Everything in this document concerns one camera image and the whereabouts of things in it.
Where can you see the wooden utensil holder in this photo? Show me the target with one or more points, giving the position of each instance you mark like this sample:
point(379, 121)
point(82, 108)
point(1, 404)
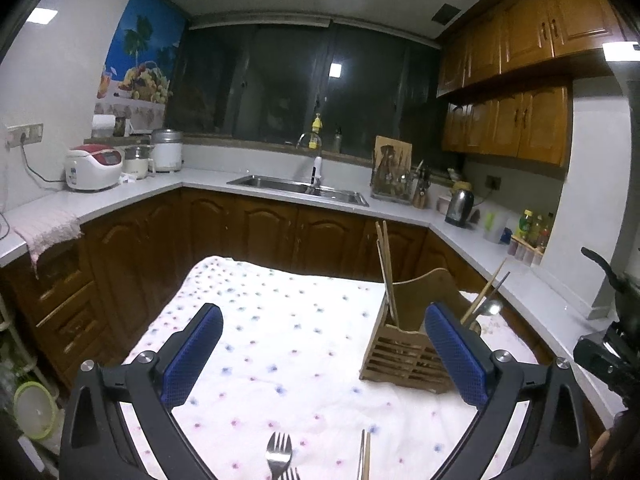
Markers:
point(399, 350)

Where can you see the pink towel on counter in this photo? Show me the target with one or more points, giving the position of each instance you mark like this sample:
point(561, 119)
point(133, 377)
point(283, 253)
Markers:
point(42, 232)

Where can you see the wooden cabinets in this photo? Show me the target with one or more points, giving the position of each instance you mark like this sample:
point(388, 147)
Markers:
point(507, 77)
point(95, 296)

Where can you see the lower wooden cabinets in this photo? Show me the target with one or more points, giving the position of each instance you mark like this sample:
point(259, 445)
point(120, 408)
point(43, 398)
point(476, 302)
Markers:
point(95, 296)

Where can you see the person right hand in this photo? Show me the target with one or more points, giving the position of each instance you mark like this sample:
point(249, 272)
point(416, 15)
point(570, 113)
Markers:
point(602, 457)

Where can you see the floral white table cloth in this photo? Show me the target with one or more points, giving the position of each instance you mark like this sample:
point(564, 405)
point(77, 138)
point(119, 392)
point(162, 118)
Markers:
point(288, 361)

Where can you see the fruit beach poster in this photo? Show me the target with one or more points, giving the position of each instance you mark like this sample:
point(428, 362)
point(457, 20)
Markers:
point(136, 79)

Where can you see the steel electric kettle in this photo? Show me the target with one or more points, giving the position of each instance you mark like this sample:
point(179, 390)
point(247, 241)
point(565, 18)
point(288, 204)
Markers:
point(460, 207)

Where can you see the yellow dish soap bottle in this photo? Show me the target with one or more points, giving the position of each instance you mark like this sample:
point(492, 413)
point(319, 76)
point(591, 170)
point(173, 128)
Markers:
point(315, 138)

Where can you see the paper towel roll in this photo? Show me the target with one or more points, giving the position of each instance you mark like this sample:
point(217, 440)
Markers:
point(103, 126)

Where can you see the green oil bottle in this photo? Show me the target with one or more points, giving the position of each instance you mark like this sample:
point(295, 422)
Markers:
point(525, 224)

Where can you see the spice jar rack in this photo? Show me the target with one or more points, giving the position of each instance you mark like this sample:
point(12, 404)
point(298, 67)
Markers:
point(520, 250)

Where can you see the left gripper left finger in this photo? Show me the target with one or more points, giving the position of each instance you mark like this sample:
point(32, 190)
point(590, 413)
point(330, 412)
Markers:
point(96, 442)

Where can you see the white steel pot cooker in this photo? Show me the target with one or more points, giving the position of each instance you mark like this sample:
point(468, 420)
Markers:
point(166, 152)

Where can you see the steel chopstick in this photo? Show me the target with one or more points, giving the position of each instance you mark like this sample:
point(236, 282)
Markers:
point(494, 293)
point(361, 454)

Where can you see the upper wooden cabinets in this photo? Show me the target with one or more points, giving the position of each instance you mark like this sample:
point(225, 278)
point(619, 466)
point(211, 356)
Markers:
point(507, 77)

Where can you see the wall power outlet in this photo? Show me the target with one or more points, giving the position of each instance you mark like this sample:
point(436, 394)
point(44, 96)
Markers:
point(25, 134)

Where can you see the steel fork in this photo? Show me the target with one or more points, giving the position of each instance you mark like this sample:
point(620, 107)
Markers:
point(290, 474)
point(279, 454)

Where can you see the green cup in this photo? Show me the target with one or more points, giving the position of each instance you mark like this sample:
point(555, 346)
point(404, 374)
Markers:
point(495, 223)

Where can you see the wooden chopstick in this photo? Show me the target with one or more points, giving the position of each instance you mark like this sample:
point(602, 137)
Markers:
point(389, 273)
point(380, 246)
point(465, 318)

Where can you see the black wok with lid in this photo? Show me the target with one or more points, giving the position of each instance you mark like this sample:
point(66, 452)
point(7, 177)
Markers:
point(626, 292)

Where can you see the dish rack with utensils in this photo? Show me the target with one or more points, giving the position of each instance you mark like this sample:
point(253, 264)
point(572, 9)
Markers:
point(418, 187)

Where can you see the small white steel pot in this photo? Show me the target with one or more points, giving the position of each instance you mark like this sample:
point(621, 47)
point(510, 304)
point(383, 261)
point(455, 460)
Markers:
point(138, 162)

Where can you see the steel sink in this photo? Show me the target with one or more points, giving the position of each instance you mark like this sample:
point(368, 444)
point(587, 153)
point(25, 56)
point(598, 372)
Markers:
point(289, 186)

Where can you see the green plastic strainer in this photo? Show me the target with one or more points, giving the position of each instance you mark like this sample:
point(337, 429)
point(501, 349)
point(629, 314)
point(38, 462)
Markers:
point(34, 410)

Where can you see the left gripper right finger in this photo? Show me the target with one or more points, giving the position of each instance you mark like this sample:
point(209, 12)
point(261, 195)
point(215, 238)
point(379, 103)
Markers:
point(552, 442)

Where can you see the white red rice cooker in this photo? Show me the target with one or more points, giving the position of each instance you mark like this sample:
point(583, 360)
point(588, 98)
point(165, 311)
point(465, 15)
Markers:
point(92, 167)

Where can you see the steel spoon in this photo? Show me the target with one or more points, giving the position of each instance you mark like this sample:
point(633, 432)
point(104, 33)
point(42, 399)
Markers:
point(489, 307)

